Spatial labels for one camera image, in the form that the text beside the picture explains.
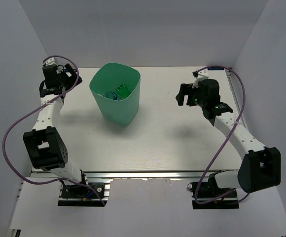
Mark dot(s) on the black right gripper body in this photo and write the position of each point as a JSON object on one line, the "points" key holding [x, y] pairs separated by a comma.
{"points": [[196, 98]]}

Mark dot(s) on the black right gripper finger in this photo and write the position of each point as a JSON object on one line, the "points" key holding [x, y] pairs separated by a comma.
{"points": [[186, 88], [180, 98]]}

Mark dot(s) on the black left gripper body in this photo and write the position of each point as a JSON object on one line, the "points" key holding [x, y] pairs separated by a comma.
{"points": [[65, 80]]}

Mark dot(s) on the clear bottle blue label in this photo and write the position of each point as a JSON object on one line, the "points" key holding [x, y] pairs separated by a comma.
{"points": [[113, 96]]}

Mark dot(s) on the green plastic bottle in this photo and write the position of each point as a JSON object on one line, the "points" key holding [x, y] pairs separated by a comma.
{"points": [[123, 92]]}

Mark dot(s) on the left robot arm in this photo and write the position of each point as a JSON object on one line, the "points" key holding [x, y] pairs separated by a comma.
{"points": [[44, 145]]}

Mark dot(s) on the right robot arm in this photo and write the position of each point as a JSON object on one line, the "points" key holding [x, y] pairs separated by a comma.
{"points": [[261, 166]]}

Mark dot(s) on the green plastic bin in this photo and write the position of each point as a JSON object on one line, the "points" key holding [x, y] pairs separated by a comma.
{"points": [[108, 78]]}

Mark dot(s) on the blue tag on table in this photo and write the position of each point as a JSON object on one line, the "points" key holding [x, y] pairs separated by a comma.
{"points": [[215, 68]]}

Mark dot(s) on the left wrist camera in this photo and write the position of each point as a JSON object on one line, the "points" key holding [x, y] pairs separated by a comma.
{"points": [[50, 61]]}

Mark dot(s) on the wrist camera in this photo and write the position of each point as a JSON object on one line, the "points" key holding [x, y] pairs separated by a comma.
{"points": [[50, 61], [199, 76]]}

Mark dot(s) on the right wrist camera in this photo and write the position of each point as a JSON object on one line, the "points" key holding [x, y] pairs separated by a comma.
{"points": [[199, 76]]}

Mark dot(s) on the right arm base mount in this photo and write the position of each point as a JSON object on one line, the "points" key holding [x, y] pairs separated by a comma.
{"points": [[209, 190]]}

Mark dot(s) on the aluminium table rail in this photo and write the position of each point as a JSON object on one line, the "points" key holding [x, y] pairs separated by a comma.
{"points": [[129, 175]]}

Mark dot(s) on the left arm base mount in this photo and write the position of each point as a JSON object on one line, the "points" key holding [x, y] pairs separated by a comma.
{"points": [[77, 196]]}

